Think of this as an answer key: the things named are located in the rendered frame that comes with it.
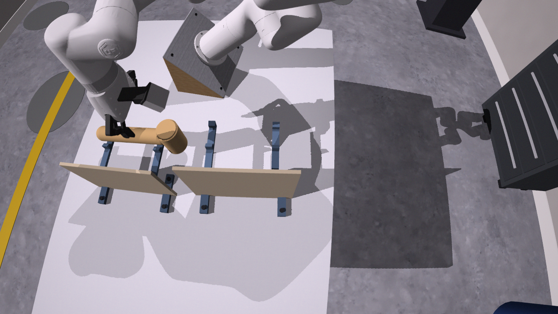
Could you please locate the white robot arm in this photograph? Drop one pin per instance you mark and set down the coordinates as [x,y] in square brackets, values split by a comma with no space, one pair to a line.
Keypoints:
[88,49]

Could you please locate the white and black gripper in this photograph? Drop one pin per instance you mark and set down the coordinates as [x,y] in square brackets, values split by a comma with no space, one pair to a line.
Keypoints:
[107,106]

